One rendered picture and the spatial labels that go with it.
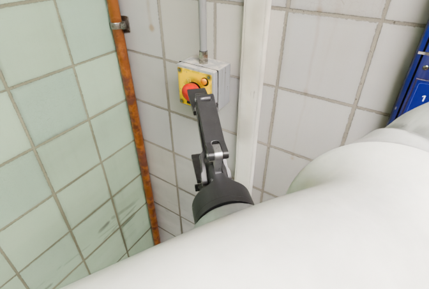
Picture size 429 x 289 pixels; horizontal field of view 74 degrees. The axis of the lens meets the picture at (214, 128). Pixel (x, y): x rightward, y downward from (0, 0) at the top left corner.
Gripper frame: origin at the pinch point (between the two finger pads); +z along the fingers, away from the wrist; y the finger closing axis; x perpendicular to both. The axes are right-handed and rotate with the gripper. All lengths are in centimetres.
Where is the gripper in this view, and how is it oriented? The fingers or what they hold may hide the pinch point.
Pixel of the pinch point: (198, 128)
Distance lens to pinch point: 49.5
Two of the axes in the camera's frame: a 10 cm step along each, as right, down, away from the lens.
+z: -2.1, -5.5, 8.1
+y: 0.0, 8.3, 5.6
